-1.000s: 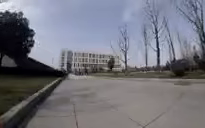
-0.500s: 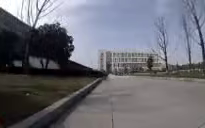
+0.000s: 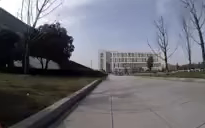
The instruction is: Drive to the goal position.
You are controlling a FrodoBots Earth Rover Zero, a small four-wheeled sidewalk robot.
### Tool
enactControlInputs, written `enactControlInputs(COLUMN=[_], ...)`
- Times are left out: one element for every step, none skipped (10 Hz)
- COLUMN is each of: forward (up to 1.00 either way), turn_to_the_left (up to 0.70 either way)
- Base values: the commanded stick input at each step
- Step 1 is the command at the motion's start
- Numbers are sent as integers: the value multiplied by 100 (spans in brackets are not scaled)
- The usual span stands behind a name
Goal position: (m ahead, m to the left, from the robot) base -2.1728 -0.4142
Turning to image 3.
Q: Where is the raised concrete kerb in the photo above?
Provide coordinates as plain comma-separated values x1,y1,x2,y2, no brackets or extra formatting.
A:
8,77,104,128

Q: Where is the grass verge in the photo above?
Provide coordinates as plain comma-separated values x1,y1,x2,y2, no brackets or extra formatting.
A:
133,69,205,80

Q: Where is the dark leafy tree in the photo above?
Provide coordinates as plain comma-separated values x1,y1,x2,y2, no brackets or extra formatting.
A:
29,21,76,71
0,29,22,71

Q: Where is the small dark tree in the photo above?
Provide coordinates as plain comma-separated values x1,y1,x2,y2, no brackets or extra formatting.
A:
146,55,155,72

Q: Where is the low dark hedge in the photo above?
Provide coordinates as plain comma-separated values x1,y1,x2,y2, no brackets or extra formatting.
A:
0,67,108,80

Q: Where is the grass lawn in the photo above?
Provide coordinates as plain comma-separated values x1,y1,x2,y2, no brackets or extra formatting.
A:
0,71,98,128

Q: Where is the grey concrete pavement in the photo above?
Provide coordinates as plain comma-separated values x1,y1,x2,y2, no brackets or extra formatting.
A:
56,73,205,128

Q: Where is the white multi-storey building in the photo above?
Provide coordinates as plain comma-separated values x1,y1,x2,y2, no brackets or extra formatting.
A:
97,49,166,75

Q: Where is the bare tree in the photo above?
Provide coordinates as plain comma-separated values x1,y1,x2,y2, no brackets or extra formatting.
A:
19,0,64,75
181,0,205,72
179,18,195,70
147,15,178,73

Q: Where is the dark sloped-roof building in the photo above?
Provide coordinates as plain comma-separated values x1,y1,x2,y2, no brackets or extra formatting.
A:
0,7,106,76

